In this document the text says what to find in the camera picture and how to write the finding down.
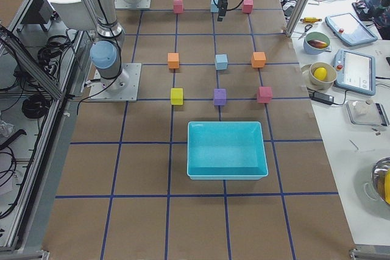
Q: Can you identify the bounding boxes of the light blue block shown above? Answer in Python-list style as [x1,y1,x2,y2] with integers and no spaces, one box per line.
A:
[210,0,219,13]
[214,54,228,71]

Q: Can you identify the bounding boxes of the pink block left far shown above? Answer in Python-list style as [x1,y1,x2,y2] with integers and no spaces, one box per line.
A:
[242,0,254,14]

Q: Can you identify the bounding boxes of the pink block near base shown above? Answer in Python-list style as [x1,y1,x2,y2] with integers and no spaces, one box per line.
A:
[173,0,184,14]

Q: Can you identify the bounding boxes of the orange block far side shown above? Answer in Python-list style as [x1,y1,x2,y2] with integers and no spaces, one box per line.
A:
[251,52,266,68]

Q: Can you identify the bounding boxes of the orange block near base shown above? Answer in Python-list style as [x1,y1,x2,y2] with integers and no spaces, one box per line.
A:
[167,52,180,69]

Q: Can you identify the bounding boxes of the scissors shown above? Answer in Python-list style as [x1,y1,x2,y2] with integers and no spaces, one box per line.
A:
[299,24,313,39]

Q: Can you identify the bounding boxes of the purple block near teal tray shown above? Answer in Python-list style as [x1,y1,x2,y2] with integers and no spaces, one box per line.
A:
[213,88,227,106]

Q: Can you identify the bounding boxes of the blue bowl with fruit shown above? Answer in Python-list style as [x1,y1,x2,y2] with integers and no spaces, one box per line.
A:
[303,32,330,55]

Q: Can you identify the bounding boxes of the pink block right far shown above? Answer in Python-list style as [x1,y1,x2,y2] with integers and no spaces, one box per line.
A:
[257,86,273,104]

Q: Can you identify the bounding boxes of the yellow block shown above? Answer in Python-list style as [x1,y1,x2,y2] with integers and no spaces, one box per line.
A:
[170,88,183,105]

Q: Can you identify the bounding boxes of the cream bowl with lemon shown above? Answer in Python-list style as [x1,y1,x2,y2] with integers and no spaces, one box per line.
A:
[308,62,337,90]

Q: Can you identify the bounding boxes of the teach pendant far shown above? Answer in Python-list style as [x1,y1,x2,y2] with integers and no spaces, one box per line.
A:
[325,13,378,46]

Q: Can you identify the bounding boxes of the teach pendant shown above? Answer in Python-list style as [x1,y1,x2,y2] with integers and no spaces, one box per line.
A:
[333,49,376,96]
[325,13,378,46]

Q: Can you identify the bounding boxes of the black power adapter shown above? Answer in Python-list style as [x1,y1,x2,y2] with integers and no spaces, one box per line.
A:
[311,91,334,105]

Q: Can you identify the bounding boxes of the teal plastic tray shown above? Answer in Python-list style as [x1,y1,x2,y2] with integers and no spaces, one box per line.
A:
[186,121,269,180]

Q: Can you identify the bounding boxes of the teach pendant near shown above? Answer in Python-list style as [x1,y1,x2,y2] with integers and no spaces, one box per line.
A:
[333,49,376,96]

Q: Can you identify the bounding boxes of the kitchen scale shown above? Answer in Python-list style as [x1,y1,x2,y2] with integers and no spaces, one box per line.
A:
[346,99,389,127]

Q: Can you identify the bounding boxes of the steel bowl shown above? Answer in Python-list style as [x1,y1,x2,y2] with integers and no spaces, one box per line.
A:
[363,157,389,206]

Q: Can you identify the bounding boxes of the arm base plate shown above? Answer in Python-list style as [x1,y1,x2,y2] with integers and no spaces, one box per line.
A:
[89,63,141,102]
[115,0,151,10]

